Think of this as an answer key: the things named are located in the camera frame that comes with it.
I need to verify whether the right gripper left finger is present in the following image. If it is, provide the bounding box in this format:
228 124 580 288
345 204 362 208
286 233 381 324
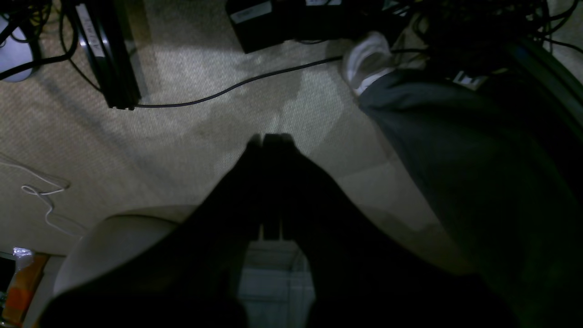
38 133 278 328

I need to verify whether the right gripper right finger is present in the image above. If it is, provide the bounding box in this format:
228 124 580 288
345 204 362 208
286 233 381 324
278 133 518 328

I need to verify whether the white printed t-shirt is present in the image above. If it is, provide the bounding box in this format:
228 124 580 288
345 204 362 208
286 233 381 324
237 241 315 328

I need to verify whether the grey plastic bin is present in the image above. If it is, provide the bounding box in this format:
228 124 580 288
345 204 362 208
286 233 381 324
53 204 196 296

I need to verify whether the person's dark trouser leg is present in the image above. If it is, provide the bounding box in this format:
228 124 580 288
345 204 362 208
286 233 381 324
351 68 582 328

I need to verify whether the white sneaker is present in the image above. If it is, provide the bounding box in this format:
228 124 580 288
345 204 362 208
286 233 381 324
341 31 395 96

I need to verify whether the black equipment box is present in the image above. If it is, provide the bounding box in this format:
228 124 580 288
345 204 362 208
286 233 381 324
225 0 358 54

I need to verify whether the black metal table leg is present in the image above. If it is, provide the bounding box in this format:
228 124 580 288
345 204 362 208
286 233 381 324
63 0 141 110

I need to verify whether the thin white floor cable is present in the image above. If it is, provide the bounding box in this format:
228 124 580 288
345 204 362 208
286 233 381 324
0 153 87 238

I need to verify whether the black floor cable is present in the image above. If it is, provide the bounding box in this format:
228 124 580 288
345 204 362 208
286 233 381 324
134 55 344 109

